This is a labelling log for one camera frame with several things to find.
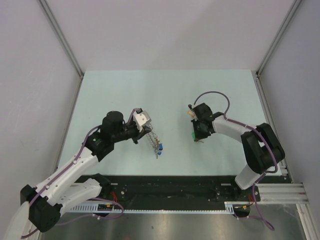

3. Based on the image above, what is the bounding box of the green tag key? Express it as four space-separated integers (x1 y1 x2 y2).
191 132 204 144

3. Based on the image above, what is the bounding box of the yellow tag key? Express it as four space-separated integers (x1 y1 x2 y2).
187 111 195 118
155 138 160 148

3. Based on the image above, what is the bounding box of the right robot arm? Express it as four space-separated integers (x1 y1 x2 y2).
188 103 285 201

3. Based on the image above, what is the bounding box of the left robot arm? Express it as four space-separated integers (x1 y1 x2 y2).
20 108 152 233

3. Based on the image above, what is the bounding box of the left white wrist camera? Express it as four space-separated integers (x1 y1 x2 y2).
132 108 151 132

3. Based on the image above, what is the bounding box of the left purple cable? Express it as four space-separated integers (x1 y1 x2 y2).
21 107 126 238

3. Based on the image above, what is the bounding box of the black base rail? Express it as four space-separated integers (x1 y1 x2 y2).
92 175 261 212

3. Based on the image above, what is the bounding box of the slotted cable duct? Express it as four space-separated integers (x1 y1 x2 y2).
67 202 235 215

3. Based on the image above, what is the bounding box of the right aluminium frame post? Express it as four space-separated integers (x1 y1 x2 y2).
255 0 304 78

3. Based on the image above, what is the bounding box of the aluminium frame post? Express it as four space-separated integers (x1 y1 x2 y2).
36 0 84 80
255 0 304 78

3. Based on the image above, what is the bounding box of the left aluminium frame post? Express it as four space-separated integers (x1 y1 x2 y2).
36 0 84 80

